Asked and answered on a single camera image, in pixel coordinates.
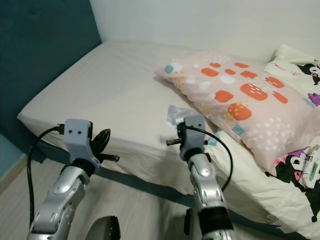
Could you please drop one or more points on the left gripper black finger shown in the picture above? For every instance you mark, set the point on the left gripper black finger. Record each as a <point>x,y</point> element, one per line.
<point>103,139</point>

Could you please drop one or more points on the robot left leg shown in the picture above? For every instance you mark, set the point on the robot left leg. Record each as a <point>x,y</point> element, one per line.
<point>105,229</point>

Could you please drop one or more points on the dark teal padded headboard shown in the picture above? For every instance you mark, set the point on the dark teal padded headboard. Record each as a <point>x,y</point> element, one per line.
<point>45,60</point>

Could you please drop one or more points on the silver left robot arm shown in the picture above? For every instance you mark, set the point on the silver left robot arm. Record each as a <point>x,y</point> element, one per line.
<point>55,205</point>

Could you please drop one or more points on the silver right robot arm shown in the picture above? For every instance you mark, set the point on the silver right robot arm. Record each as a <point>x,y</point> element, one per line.
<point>210,190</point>

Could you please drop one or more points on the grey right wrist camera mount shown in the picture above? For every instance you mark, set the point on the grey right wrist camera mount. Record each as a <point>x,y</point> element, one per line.
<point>195,132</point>

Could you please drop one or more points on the white packet with green label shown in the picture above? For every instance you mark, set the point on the white packet with green label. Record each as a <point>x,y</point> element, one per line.
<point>311,170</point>

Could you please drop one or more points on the pink pillow with orange spots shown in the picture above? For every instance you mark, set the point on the pink pillow with orange spots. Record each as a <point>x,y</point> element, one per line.
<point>245,110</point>

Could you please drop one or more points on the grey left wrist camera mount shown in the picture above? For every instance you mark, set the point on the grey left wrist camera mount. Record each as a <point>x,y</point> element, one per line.
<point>77,135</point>

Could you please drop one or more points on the clear printed plastic wrapper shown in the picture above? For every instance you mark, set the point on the clear printed plastic wrapper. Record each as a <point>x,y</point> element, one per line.
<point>175,116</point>

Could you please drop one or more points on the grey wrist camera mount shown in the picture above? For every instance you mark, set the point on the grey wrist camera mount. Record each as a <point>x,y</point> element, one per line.
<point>77,135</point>
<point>195,132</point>

